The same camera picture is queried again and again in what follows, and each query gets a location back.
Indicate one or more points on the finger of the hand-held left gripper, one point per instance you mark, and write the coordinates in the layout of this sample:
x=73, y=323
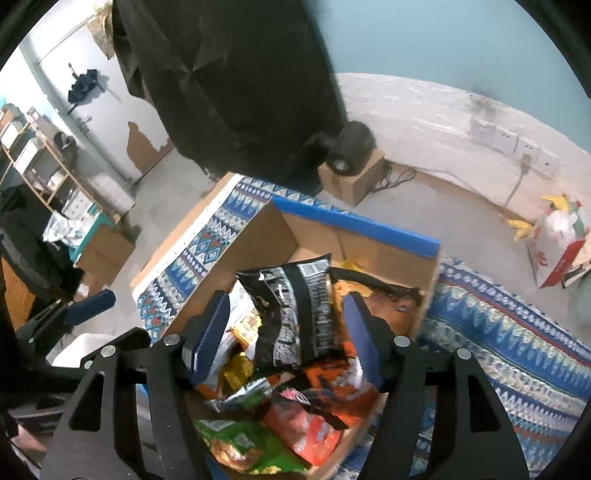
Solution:
x=92, y=305

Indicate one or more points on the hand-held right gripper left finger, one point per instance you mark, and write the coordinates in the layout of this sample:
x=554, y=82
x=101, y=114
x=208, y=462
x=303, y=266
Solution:
x=212, y=332

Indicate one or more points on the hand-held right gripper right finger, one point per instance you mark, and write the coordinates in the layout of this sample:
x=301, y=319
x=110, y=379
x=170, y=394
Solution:
x=361, y=342

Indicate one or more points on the beige orange-edged snack packet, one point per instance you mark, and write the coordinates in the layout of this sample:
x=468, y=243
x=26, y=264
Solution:
x=240, y=304

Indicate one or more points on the orange brown snack packet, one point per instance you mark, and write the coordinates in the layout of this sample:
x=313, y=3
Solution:
x=388, y=314

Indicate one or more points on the black snack packet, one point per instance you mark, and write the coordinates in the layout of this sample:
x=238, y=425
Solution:
x=295, y=314

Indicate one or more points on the blue-edged cardboard box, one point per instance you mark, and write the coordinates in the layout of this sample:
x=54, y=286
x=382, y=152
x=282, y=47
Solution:
x=318, y=240

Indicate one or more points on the small gold snack packet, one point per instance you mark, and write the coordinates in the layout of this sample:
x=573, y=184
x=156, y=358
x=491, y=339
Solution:
x=238, y=369

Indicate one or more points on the white plastic box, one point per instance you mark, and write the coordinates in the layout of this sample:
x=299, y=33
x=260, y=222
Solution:
x=76, y=350

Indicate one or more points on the large brown cardboard box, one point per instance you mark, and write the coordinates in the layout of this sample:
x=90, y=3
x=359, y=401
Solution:
x=106, y=251

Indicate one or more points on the silver green snack packet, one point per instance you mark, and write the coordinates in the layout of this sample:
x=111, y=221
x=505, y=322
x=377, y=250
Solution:
x=240, y=394

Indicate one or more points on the crumpled white cloth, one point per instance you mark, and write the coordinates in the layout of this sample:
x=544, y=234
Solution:
x=64, y=228

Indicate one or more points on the black clothing pile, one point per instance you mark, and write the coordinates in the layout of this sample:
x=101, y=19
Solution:
x=32, y=249

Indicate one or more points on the red snack packet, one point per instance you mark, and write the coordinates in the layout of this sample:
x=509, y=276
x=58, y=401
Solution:
x=304, y=431

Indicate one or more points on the patterned blue blanket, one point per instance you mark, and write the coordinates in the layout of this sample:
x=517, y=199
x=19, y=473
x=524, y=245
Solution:
x=485, y=332

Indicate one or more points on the small brown cardboard box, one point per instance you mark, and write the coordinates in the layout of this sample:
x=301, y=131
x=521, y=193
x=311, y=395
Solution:
x=355, y=184

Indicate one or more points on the wooden shelf rack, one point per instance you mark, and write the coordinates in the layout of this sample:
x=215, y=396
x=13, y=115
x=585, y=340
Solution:
x=37, y=157

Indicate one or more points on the white door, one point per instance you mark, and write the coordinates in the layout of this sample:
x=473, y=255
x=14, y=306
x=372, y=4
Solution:
x=120, y=115

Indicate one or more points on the black round device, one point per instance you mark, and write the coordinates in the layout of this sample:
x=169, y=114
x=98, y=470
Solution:
x=346, y=147

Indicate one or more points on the red and white bag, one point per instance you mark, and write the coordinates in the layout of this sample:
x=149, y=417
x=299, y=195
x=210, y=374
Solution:
x=558, y=249

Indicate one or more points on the black hanging cloth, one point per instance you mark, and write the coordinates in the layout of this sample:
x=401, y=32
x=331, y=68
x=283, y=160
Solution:
x=231, y=83

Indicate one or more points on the white wall socket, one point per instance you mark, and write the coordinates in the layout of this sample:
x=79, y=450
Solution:
x=527, y=147
x=548, y=158
x=505, y=141
x=482, y=131

